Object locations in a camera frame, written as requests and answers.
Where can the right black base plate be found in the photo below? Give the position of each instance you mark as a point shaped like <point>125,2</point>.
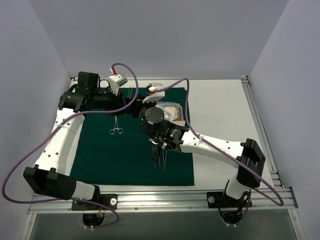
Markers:
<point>218,199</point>

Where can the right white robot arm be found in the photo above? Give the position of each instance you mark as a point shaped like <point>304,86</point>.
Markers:
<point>246,157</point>

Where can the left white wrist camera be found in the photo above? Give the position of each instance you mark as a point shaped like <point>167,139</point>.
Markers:
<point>115,82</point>

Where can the aluminium rail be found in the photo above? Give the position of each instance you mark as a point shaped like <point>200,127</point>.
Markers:
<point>262,134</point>
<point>166,201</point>

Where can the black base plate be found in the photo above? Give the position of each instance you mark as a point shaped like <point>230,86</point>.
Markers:
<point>109,200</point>
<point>218,199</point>

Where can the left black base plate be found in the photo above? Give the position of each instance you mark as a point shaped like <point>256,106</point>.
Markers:
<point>109,200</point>

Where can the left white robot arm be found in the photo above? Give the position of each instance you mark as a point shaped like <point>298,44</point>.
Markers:
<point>48,176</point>

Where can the green surgical cloth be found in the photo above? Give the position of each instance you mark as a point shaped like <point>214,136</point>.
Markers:
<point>125,159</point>

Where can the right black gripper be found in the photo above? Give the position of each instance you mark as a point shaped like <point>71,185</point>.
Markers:
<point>136,110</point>

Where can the curved pointed silver tweezers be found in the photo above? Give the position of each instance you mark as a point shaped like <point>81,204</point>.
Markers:
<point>158,156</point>

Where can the aluminium right side rail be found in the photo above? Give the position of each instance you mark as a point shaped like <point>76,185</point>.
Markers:
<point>262,134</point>

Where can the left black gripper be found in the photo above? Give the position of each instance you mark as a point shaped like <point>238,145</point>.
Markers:
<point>119,103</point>

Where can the silver instrument tray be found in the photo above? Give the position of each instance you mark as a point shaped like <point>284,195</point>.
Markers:
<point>172,112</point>

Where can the aluminium front rail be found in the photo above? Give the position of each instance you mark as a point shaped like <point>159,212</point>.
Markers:
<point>166,201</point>

